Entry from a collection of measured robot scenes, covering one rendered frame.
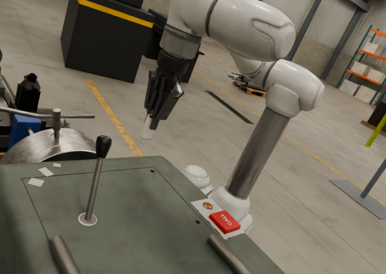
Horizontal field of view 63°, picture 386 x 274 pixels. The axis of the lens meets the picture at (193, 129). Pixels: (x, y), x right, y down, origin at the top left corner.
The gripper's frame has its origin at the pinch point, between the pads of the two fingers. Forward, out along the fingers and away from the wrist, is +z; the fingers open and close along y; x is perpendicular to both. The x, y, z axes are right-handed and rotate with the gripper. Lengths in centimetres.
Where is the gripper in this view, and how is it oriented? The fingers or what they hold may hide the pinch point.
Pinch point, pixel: (149, 127)
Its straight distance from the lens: 84.1
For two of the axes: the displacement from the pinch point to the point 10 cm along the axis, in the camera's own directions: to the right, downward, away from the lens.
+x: -7.1, -0.1, -7.0
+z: -3.6, 8.7, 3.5
